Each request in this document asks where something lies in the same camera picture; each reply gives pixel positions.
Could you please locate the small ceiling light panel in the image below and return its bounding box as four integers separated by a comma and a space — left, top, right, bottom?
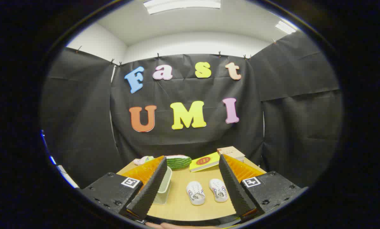
275, 21, 297, 35

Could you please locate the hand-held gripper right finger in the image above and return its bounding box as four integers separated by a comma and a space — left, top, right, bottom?
218, 154, 303, 221

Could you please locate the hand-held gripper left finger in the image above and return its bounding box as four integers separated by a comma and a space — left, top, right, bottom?
77, 155, 168, 221

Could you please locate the pale translucent storage box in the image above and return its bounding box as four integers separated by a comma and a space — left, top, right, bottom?
152, 165, 173, 205

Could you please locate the white striped canvas shoe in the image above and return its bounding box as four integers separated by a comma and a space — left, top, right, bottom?
209, 179, 228, 203
186, 181, 206, 206

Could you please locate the watermelon slice plush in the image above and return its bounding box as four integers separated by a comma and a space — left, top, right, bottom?
166, 155, 192, 170

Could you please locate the yellow book with red circle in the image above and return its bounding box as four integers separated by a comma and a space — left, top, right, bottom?
189, 152, 221, 173

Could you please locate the pink and green plush toy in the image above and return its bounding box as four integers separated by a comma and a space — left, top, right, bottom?
133, 156, 154, 166

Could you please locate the tan book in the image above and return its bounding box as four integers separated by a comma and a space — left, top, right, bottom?
217, 146, 245, 162

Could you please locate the large ceiling light panel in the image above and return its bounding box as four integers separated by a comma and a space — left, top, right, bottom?
143, 0, 221, 15

